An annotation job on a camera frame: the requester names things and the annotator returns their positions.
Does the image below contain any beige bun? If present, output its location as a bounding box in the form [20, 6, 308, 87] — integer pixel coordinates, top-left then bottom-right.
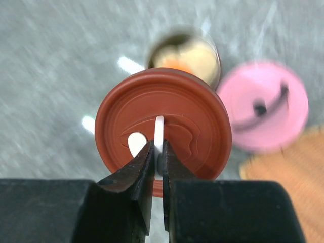
[179, 39, 221, 89]

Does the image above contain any woven bamboo triangular tray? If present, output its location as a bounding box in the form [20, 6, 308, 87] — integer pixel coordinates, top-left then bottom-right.
[239, 125, 323, 242]

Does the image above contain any pink-white steel lunch container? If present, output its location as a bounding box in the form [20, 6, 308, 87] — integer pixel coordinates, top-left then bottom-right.
[145, 25, 222, 90]

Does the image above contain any orange round bun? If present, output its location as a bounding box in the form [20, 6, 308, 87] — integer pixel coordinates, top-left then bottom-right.
[162, 59, 194, 74]

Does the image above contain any brown round lid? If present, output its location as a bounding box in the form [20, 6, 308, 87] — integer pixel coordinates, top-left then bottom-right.
[94, 67, 232, 199]

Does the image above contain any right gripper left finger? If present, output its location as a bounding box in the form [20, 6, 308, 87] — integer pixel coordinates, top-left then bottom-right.
[1, 141, 154, 242]

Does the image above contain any pink round lid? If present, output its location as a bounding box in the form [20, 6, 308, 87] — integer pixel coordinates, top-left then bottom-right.
[217, 61, 309, 152]

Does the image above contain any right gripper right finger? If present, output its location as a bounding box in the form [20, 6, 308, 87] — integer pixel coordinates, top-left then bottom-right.
[161, 141, 306, 242]

